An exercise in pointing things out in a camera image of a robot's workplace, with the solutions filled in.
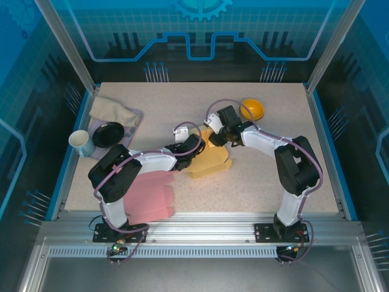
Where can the yellow paper box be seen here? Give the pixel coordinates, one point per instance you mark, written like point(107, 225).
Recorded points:
point(209, 164)

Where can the pink paper box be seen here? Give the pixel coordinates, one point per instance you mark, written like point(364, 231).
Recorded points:
point(152, 197)

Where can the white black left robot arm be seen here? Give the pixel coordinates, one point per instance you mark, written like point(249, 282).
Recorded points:
point(155, 164)

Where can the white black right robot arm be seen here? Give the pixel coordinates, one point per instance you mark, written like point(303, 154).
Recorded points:
point(264, 140)

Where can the orange dome on wicker base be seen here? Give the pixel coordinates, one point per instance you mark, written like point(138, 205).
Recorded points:
point(255, 108)

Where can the black plate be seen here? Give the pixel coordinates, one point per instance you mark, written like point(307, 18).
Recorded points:
point(108, 135)

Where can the purple placemat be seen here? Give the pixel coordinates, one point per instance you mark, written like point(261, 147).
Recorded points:
point(98, 152)

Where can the beige cloth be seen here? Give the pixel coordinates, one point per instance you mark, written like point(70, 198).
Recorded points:
point(106, 111)

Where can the light blue mug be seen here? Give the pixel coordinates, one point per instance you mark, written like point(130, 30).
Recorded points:
point(79, 140)

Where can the small LED circuit board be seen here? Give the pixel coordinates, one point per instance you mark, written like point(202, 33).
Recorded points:
point(117, 248)
point(293, 248)

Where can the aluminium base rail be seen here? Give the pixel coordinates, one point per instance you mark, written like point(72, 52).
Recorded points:
point(200, 226)

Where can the aluminium table side rail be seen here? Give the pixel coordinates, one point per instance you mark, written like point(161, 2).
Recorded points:
point(327, 152)
point(67, 182)

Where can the aluminium frame post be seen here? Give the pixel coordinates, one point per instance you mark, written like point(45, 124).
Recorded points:
point(332, 45)
point(67, 45)

